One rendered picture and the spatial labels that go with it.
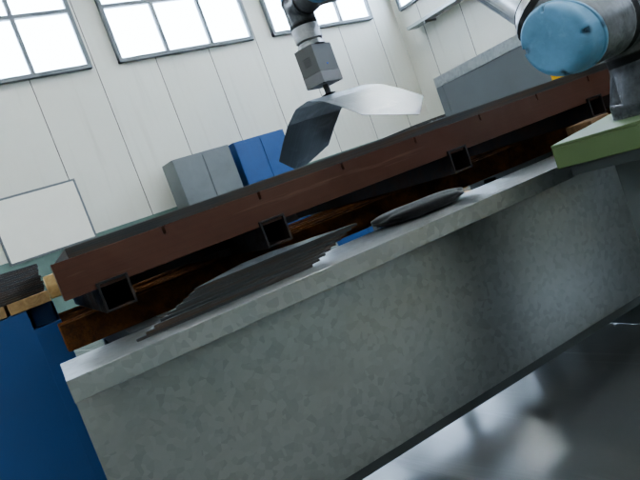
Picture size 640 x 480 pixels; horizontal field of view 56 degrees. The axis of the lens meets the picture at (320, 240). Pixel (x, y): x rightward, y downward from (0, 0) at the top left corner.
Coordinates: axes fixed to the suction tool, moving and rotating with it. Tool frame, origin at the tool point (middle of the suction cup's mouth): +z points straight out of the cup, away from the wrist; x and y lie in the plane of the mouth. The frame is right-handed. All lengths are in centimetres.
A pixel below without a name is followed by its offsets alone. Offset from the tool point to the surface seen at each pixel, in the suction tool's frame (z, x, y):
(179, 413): 47, 14, 84
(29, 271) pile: 16, -28, 79
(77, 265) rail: 19, 8, 87
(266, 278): 31, 29, 71
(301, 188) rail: 20, 24, 50
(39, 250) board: -36, -758, -255
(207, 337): 35, 30, 86
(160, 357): 35, 28, 92
